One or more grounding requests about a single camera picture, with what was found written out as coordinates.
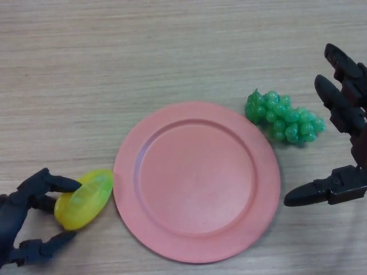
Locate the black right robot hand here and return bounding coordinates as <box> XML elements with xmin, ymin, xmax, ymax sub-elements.
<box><xmin>283</xmin><ymin>43</ymin><xmax>367</xmax><ymax>207</ymax></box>

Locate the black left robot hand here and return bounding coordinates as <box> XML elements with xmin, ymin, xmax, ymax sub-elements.
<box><xmin>0</xmin><ymin>168</ymin><xmax>83</xmax><ymax>267</ymax></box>

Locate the yellow green starfruit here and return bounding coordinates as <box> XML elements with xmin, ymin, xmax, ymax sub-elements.
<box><xmin>54</xmin><ymin>168</ymin><xmax>115</xmax><ymax>231</ymax></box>

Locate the pink round plate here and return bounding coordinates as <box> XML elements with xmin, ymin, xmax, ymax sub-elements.
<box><xmin>112</xmin><ymin>100</ymin><xmax>281</xmax><ymax>264</ymax></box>

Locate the green grape bunch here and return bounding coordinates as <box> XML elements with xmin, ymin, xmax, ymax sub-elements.
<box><xmin>244</xmin><ymin>88</ymin><xmax>327</xmax><ymax>146</ymax></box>

